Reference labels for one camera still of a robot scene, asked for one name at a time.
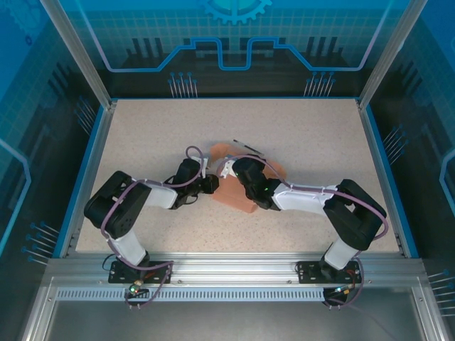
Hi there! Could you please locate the aluminium frame post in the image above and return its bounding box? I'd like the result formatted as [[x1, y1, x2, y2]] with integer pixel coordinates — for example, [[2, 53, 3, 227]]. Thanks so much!
[[357, 0, 417, 111], [39, 0, 119, 109]]

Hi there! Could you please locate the aluminium side rail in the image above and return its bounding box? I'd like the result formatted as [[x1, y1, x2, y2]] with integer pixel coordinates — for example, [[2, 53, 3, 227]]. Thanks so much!
[[53, 101, 119, 259], [357, 99, 426, 259]]

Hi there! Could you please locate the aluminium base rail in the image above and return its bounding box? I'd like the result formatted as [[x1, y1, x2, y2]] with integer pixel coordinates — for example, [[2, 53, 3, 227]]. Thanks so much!
[[48, 251, 426, 285]]

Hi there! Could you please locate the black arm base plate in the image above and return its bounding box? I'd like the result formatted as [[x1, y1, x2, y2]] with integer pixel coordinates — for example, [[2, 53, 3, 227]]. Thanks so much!
[[107, 261, 175, 285], [296, 260, 363, 285]]

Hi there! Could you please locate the clear black ink pen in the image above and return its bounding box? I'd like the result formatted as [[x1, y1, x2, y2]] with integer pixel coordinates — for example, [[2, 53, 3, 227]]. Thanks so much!
[[232, 139, 264, 156]]

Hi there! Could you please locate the slotted grey cable duct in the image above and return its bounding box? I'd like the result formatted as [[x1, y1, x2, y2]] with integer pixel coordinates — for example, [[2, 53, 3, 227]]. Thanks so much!
[[56, 288, 330, 303]]

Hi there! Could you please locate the orange paper box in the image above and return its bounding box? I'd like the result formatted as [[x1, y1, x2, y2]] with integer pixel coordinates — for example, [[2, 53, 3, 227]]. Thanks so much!
[[208, 141, 288, 217]]

